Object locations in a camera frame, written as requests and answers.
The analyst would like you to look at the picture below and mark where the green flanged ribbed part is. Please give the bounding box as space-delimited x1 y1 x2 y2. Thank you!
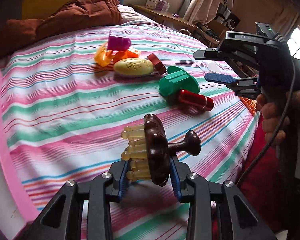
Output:
159 66 200 96

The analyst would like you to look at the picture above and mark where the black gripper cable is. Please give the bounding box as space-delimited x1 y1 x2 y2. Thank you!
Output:
236 57 297 185

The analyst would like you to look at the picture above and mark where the wooden side desk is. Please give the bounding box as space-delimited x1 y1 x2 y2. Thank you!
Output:
129 4 219 47

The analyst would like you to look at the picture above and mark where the purple small box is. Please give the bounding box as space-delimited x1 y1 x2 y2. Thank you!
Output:
155 0 165 11

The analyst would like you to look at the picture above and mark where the orange-yellow plastic bracket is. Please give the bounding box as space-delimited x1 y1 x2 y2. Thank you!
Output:
94 42 114 67

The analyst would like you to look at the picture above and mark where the orange cube block piece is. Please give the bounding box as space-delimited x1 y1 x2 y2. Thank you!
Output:
113 47 141 63

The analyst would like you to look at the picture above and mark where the rust brown quilted blanket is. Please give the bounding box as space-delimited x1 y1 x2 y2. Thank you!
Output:
0 0 122 59

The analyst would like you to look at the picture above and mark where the pillow with light cover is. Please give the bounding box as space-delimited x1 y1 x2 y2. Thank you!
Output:
117 4 155 25

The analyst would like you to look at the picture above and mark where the dark brown comb-like toy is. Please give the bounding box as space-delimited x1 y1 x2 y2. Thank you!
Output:
121 114 200 186

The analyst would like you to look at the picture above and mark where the purple flanged plastic part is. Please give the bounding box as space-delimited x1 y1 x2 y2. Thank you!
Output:
107 31 132 51

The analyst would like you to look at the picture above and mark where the dark red plastic clip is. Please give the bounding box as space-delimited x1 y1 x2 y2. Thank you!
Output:
147 53 167 75

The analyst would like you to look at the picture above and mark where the striped bed sheet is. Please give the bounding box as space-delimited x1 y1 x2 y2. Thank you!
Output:
0 24 258 212

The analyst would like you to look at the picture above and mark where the red translucent cylinder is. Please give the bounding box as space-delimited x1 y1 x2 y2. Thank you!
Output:
178 89 214 112

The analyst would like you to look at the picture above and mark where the person's right hand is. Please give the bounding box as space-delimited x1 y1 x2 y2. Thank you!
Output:
256 91 300 146

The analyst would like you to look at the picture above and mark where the red garment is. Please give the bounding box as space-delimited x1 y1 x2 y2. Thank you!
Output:
237 119 291 233

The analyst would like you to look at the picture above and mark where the yellow perforated oval shell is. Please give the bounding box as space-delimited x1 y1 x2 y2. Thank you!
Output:
113 58 154 77

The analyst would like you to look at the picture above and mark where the orange lattice plastic piece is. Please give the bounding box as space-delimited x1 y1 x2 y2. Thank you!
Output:
239 97 257 116

